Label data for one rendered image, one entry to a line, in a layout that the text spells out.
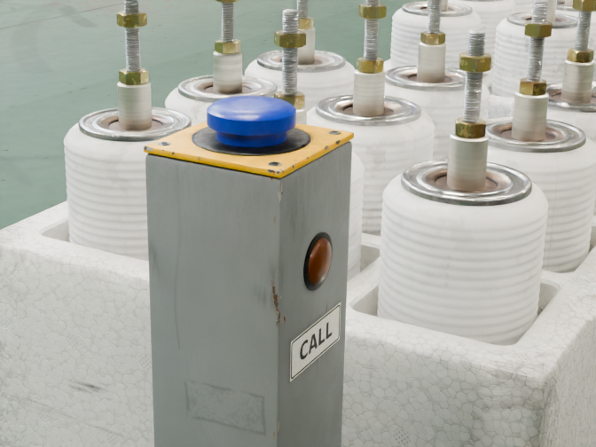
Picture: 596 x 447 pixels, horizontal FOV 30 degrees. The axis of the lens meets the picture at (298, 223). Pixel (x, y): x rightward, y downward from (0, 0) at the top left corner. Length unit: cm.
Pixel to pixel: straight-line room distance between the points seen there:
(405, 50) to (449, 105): 34
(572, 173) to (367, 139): 14
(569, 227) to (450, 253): 14
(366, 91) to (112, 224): 20
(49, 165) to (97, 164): 80
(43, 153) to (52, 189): 16
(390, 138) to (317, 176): 28
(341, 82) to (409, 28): 28
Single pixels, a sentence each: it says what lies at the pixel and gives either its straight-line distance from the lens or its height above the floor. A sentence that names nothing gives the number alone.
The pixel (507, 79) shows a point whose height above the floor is 20.
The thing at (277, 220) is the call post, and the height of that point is 29.
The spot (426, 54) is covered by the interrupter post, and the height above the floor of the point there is 27.
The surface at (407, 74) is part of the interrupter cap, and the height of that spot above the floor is 25.
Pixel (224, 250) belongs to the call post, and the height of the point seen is 27.
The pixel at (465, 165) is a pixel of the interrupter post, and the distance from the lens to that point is 64.
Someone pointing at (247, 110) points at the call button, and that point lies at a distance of 49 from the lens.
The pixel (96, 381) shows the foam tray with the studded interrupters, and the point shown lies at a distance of 75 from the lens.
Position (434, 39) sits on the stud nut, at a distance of 89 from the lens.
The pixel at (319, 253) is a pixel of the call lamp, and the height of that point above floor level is 27.
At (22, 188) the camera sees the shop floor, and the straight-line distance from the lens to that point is 144.
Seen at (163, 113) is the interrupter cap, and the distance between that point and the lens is 78.
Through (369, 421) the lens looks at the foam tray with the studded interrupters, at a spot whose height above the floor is 13.
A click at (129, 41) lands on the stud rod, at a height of 31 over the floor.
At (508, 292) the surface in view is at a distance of 64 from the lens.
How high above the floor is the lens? 46
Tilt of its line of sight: 21 degrees down
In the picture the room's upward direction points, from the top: 1 degrees clockwise
